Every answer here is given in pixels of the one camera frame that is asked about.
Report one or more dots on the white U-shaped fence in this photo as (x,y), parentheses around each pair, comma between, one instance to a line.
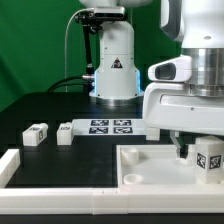
(96,201)

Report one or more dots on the white square tabletop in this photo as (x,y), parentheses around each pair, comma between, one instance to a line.
(157,169)

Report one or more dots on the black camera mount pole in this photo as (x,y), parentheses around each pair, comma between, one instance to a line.
(90,26)

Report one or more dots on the grey camera on mount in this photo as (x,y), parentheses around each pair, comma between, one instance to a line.
(109,13)

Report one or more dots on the white marker base plate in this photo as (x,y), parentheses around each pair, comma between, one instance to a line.
(117,127)

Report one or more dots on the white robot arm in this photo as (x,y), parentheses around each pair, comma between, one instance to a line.
(198,25)

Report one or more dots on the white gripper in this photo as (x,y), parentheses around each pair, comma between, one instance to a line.
(170,104)

